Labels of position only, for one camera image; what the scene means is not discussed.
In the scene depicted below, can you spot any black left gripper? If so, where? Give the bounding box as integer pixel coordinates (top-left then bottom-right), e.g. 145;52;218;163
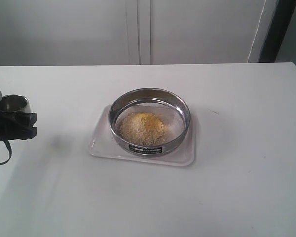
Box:
0;111;37;141

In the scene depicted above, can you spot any round steel sieve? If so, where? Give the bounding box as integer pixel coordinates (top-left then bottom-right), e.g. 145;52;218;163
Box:
108;88;192;157

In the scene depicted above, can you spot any white plastic tray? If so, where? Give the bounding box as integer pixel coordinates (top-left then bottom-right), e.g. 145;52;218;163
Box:
88;105;196;167

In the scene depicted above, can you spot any stainless steel cup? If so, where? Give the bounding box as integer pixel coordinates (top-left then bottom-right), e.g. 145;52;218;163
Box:
0;94;32;113

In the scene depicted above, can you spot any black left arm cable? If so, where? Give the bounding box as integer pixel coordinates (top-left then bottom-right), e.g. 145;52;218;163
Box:
0;139;13;166

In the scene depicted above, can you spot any yellow grain powder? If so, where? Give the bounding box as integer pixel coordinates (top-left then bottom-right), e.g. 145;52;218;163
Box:
119;112;166;146

